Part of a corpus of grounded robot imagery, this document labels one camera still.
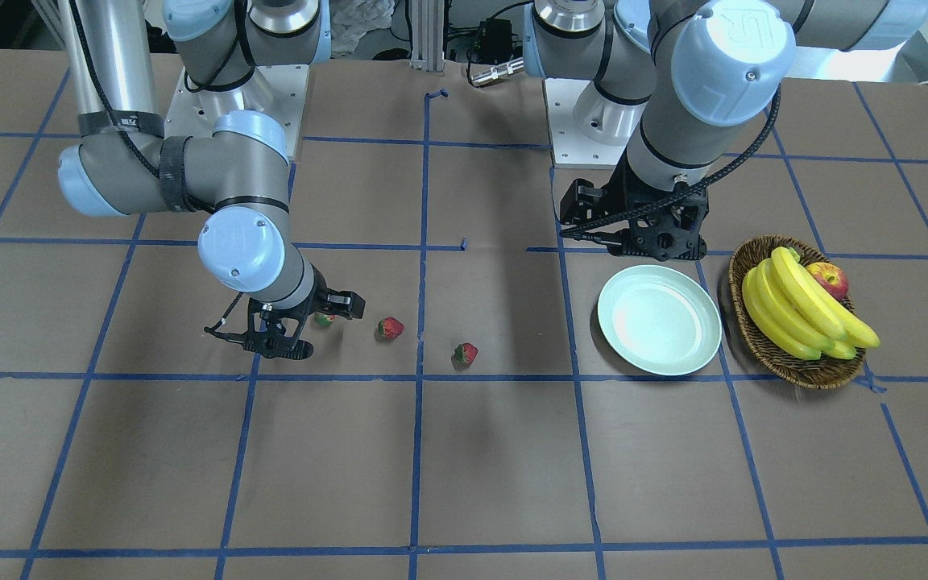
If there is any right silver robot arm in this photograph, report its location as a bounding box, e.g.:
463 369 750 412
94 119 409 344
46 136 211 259
56 1 366 360

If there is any red yellow apple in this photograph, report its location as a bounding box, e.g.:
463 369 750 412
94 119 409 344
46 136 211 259
806 262 848 300

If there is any pale green plate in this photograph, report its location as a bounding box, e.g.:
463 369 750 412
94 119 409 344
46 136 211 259
596 264 723 377

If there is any yellow banana bunch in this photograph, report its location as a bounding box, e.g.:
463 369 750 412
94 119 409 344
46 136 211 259
740 246 880 361

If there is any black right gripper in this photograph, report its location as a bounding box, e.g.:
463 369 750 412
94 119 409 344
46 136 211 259
204 269 366 360

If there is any red strawberry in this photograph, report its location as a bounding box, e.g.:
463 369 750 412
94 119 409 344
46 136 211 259
313 313 336 328
452 342 479 367
375 317 405 342

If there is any woven wicker basket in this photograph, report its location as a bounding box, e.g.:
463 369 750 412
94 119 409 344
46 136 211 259
724 235 880 389

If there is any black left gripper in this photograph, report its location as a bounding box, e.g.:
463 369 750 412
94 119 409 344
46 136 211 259
559 157 710 261

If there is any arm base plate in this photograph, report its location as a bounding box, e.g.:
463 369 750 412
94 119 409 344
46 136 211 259
163 64 312 161
544 78 645 170

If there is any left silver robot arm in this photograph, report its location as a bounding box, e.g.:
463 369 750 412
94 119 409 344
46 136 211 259
523 1 928 261

